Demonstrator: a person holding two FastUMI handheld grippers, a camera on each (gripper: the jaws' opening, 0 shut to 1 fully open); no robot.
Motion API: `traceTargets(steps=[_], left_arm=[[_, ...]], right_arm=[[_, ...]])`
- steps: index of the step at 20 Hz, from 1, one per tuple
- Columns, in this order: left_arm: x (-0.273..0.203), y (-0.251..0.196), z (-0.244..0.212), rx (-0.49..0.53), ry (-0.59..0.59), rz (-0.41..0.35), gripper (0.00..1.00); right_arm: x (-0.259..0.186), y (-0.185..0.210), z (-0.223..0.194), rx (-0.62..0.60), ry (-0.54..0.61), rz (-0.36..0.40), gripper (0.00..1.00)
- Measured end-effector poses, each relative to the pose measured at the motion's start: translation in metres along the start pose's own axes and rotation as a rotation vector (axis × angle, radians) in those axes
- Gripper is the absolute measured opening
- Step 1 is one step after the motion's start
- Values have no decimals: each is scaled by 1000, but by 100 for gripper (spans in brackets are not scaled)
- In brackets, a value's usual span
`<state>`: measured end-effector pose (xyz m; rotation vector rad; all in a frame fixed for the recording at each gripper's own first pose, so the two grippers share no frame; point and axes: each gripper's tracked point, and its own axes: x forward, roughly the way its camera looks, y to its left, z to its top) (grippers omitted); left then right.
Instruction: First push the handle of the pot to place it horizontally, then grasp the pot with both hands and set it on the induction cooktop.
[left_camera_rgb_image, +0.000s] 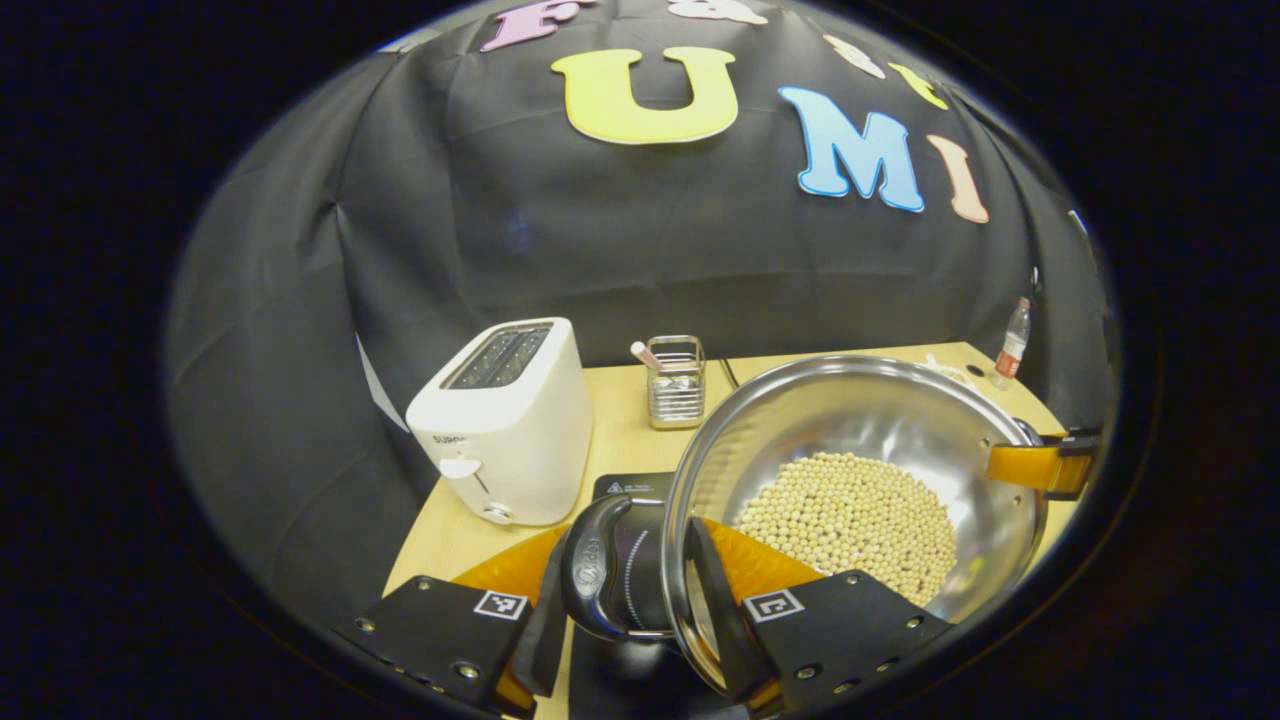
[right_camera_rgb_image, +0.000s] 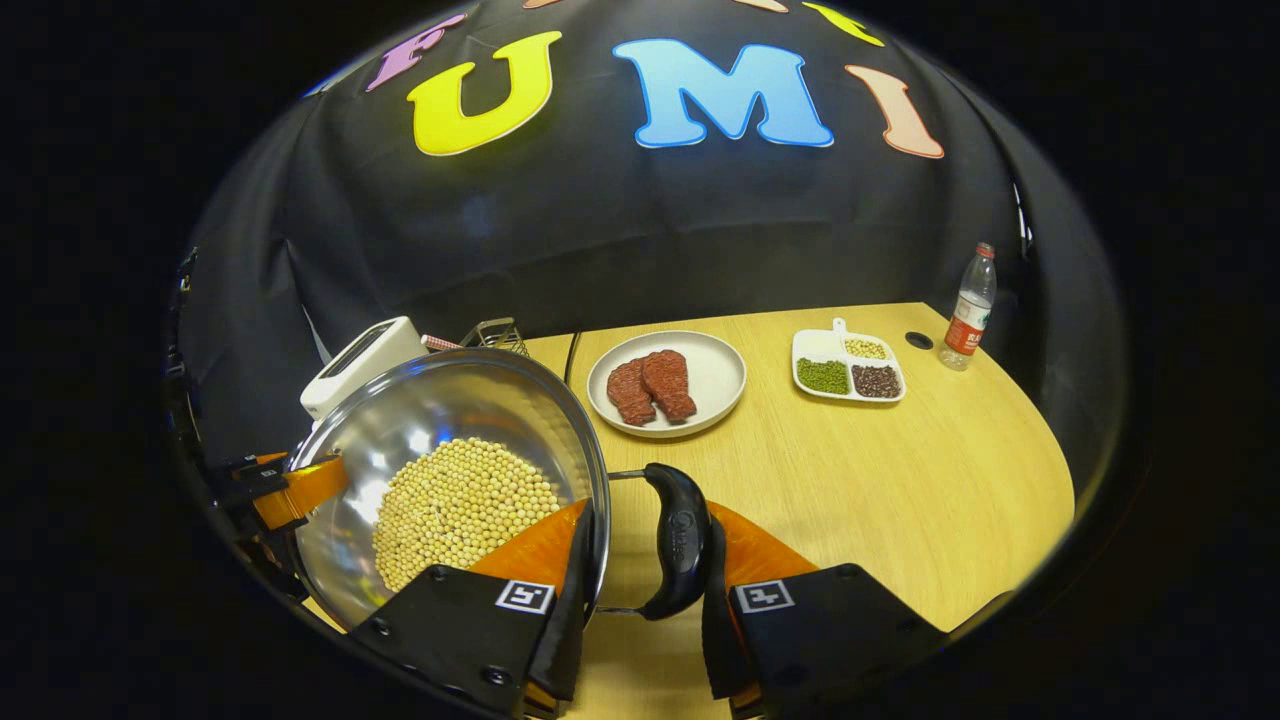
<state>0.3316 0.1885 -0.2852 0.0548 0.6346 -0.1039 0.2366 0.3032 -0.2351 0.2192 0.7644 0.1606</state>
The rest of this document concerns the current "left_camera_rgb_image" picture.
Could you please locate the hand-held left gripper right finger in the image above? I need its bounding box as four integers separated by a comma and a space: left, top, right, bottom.
685, 517, 951, 713

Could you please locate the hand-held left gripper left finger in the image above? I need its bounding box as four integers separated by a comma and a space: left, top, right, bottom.
335, 525, 571, 717

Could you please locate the stainless steel pot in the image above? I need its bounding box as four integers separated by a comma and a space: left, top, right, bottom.
560, 355, 1051, 701

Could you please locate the black induction cooktop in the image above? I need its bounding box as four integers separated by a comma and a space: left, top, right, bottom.
565, 472, 761, 720

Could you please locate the pile of soybeans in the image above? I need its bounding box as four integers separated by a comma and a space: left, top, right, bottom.
733, 452, 958, 607

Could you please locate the clear plastic water bottle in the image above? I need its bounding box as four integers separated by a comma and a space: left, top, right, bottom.
993, 297, 1032, 391

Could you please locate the white toaster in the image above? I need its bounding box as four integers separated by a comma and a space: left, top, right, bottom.
405, 317, 595, 527

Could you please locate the black backdrop cloth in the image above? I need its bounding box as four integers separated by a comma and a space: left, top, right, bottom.
165, 0, 1116, 626

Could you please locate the metal wire holder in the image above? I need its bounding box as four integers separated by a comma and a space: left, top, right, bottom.
646, 335, 707, 430

